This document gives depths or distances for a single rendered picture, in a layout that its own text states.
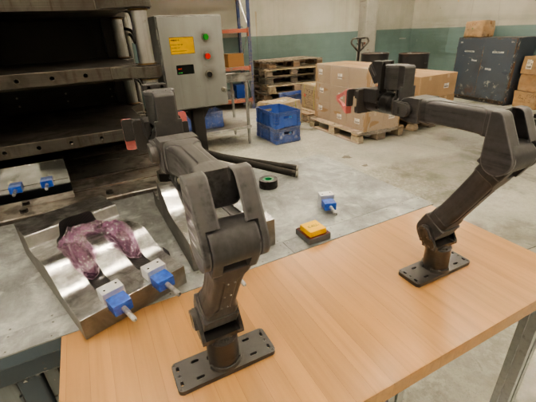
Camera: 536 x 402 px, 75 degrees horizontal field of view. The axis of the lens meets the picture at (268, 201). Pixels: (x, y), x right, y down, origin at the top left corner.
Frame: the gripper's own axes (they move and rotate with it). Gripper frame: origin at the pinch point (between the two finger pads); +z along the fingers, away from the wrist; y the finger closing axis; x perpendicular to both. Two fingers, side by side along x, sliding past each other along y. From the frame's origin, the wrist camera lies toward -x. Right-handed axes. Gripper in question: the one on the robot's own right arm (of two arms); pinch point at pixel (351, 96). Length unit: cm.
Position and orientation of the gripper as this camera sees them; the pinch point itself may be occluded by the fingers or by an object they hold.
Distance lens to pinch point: 114.7
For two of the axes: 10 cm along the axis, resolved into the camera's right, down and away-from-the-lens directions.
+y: -8.9, 2.3, -3.9
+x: 0.5, 9.0, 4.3
